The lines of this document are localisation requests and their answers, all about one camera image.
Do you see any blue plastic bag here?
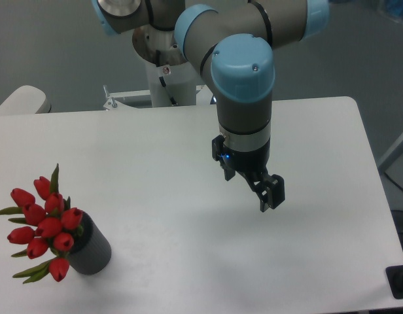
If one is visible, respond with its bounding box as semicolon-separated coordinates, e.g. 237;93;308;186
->
377;0;403;24

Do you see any red tulip bouquet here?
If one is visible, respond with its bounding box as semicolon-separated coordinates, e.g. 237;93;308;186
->
0;166;89;284

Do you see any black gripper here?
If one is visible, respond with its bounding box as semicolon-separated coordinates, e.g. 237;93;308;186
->
212;135;285;213

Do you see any black cable grommet box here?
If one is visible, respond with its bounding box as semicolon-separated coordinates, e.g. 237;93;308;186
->
385;265;403;300

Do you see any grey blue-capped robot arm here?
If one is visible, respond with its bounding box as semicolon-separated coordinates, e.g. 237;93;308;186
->
93;1;329;211

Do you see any white furniture frame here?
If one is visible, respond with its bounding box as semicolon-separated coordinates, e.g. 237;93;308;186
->
376;132;403;173

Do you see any dark grey ribbed vase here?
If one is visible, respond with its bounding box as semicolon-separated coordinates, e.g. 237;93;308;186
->
67;212;112;275

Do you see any white chair armrest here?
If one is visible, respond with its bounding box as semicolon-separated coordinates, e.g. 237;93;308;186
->
0;85;52;116

